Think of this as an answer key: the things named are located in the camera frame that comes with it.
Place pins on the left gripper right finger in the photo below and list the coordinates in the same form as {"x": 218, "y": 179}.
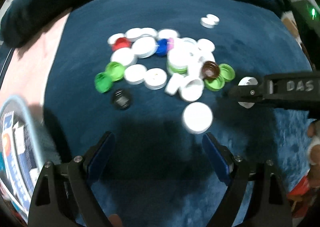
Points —
{"x": 255, "y": 194}

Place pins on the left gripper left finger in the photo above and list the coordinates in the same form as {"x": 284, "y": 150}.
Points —
{"x": 59, "y": 188}

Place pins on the white ribbed lid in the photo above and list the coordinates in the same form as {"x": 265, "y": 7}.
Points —
{"x": 247, "y": 81}

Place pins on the large white lid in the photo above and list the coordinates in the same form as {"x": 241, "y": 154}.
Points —
{"x": 197, "y": 117}

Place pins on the blue mesh basket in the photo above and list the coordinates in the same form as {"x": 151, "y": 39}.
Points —
{"x": 19, "y": 136}

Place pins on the light green cap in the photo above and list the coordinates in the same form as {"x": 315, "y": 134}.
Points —
{"x": 227, "y": 72}

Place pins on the white cap pair right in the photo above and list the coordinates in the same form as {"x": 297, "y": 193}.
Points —
{"x": 215, "y": 19}

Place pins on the white cap pair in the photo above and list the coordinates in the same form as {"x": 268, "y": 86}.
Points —
{"x": 207, "y": 23}
{"x": 215, "y": 19}

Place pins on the black cap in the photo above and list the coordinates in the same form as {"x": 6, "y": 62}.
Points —
{"x": 121, "y": 99}

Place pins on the white cap pair left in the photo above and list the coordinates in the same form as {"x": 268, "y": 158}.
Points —
{"x": 207, "y": 23}

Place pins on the pink bed sheet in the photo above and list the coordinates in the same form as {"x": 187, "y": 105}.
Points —
{"x": 29, "y": 68}

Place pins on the green flip cap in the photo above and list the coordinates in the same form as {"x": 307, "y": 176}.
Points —
{"x": 103, "y": 81}

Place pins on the blue cap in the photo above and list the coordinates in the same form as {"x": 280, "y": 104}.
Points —
{"x": 162, "y": 47}

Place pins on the red cap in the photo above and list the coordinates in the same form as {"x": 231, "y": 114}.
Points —
{"x": 121, "y": 42}

